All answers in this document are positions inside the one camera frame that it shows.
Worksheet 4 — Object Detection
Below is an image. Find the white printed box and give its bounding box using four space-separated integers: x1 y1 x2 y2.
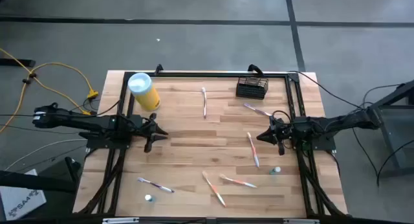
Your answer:
0 168 48 222

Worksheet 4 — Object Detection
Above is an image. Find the black cable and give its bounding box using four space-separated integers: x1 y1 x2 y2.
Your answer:
351 126 414 188
286 70 365 110

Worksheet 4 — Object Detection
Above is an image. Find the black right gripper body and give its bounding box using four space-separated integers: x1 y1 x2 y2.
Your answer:
274 117 303 149

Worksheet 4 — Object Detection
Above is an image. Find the grey cable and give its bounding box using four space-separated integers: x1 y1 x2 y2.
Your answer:
3 139 88 172

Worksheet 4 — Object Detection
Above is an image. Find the orange white toothbrush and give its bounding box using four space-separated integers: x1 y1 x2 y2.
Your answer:
201 170 227 208
246 131 261 169
219 173 258 189

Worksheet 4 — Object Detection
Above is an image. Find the white purple toothbrush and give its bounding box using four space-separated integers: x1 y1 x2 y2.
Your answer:
201 87 208 119
243 102 273 117
136 177 176 194

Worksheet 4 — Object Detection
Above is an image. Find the black aluminium table frame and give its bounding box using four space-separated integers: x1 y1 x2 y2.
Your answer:
72 71 349 224

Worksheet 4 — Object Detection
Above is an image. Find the black stand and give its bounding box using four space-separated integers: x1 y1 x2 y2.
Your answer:
0 156 82 194

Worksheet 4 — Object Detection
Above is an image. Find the silver bracket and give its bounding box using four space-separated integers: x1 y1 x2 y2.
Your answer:
283 218 320 224
102 217 140 224

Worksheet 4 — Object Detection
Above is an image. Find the black wire basket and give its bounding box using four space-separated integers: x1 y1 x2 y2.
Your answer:
235 75 270 100

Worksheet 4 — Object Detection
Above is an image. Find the yellow cylindrical can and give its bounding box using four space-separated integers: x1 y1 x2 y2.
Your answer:
127 72 162 112

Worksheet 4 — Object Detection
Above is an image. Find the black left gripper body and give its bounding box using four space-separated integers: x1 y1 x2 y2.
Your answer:
129 115 155 142

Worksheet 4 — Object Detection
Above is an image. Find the black floor bar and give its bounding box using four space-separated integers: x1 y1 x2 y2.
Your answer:
0 58 36 68

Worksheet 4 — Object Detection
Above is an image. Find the black metal cart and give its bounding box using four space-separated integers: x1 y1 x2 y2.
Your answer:
357 80 414 179

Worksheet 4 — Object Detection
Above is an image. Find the yellow extension cable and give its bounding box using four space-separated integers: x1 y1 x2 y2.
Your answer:
0 47 93 118
0 62 100 135

